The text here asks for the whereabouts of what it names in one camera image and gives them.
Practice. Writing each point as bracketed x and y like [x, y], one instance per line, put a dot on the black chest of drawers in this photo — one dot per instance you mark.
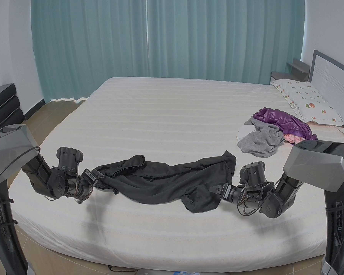
[3, 104]

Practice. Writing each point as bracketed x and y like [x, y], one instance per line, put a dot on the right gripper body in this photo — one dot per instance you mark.
[229, 193]

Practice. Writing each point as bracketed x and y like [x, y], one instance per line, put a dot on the blue-green curtain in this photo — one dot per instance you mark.
[218, 33]
[89, 39]

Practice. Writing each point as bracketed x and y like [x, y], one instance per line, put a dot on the white printed pillow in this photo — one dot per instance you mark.
[306, 99]

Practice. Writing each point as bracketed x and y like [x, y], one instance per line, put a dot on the black T-shirt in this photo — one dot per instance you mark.
[166, 182]

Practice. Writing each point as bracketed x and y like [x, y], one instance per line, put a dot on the grey knitted garment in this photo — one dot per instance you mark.
[261, 142]

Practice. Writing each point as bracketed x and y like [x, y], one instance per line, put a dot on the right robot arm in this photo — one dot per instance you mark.
[318, 165]

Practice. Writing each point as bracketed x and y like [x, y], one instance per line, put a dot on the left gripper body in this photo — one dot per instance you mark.
[83, 185]

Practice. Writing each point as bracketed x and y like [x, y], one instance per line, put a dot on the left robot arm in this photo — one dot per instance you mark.
[11, 150]

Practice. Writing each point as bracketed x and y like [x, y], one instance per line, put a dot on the white garment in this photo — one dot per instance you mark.
[243, 132]

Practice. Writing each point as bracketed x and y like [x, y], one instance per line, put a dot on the bed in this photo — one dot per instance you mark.
[160, 119]

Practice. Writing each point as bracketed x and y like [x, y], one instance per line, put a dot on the pink garment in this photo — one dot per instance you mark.
[293, 139]

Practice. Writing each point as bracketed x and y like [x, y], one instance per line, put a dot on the purple satin garment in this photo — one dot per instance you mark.
[283, 119]

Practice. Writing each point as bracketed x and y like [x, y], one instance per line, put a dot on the grey bedside table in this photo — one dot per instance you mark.
[292, 72]

